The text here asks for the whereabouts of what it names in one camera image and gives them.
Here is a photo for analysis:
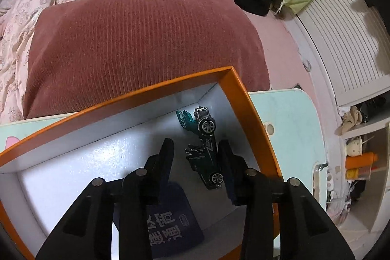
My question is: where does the white louvered door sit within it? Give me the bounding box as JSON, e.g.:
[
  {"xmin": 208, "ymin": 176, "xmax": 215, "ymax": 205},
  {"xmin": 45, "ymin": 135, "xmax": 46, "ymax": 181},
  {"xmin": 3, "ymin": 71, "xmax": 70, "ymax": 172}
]
[{"xmin": 297, "ymin": 0, "xmax": 390, "ymax": 106}]

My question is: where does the orange cardboard box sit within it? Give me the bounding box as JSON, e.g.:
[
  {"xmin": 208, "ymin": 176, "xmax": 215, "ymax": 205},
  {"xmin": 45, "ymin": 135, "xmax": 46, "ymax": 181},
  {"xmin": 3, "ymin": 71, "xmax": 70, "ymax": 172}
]
[{"xmin": 0, "ymin": 66, "xmax": 284, "ymax": 260}]

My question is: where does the dark blue card packet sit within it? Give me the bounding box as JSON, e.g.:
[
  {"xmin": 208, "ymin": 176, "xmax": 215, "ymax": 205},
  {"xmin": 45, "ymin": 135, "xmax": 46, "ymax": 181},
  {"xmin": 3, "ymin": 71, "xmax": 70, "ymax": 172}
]
[{"xmin": 146, "ymin": 182, "xmax": 205, "ymax": 259}]

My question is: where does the beige crumpled cloth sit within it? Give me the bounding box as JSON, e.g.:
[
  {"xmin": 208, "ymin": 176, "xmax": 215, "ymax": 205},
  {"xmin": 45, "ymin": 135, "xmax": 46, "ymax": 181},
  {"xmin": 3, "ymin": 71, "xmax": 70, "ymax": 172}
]
[{"xmin": 337, "ymin": 106, "xmax": 363, "ymax": 135}]

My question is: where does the yellow container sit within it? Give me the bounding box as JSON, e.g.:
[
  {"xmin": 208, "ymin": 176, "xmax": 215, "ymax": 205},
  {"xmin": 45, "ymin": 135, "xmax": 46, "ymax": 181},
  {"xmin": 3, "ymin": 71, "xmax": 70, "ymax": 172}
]
[{"xmin": 346, "ymin": 169, "xmax": 371, "ymax": 180}]

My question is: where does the reddish-brown corduroy pillow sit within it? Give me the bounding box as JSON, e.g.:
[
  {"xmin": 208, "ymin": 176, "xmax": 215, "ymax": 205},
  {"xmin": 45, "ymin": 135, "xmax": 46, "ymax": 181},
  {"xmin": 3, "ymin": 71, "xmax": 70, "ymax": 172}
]
[{"xmin": 23, "ymin": 0, "xmax": 270, "ymax": 120}]

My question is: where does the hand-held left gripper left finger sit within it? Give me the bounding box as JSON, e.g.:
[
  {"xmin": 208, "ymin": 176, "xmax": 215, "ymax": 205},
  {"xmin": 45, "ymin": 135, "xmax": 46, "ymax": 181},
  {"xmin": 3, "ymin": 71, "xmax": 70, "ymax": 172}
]
[{"xmin": 35, "ymin": 138, "xmax": 176, "ymax": 260}]

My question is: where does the orange bottle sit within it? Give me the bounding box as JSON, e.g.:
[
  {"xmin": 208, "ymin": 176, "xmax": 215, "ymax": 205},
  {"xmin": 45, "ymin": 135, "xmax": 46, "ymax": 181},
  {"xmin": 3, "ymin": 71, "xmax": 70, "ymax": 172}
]
[{"xmin": 346, "ymin": 153, "xmax": 379, "ymax": 169}]

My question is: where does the white dotted cup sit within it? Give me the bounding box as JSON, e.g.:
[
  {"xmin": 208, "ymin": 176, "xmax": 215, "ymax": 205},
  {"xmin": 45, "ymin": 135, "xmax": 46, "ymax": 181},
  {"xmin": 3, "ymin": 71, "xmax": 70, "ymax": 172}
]
[{"xmin": 346, "ymin": 138, "xmax": 363, "ymax": 157}]

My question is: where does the dark green toy car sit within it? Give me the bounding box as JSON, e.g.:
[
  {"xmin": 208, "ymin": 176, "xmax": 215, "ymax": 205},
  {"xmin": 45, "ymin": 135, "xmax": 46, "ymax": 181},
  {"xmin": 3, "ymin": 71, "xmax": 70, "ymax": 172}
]
[{"xmin": 176, "ymin": 107, "xmax": 226, "ymax": 190}]

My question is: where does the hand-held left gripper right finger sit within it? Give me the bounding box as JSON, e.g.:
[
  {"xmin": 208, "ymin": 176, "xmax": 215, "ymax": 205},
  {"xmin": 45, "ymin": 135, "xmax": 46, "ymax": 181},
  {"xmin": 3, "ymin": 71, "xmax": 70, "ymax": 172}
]
[{"xmin": 218, "ymin": 140, "xmax": 357, "ymax": 260}]

